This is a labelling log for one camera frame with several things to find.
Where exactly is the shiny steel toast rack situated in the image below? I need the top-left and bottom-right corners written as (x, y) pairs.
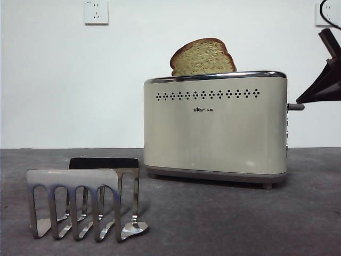
top-left (26, 157), bottom-right (150, 243)

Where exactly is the white wall socket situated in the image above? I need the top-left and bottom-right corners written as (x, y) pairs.
top-left (85, 0), bottom-right (109, 26)
top-left (315, 2), bottom-right (341, 28)

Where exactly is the cream toaster with grey lever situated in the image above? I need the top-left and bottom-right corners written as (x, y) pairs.
top-left (143, 70), bottom-right (305, 190)

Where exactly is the brown bread slice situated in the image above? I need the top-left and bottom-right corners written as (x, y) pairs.
top-left (169, 37), bottom-right (237, 77)

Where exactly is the black cable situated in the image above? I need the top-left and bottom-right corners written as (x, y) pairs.
top-left (319, 0), bottom-right (341, 29)

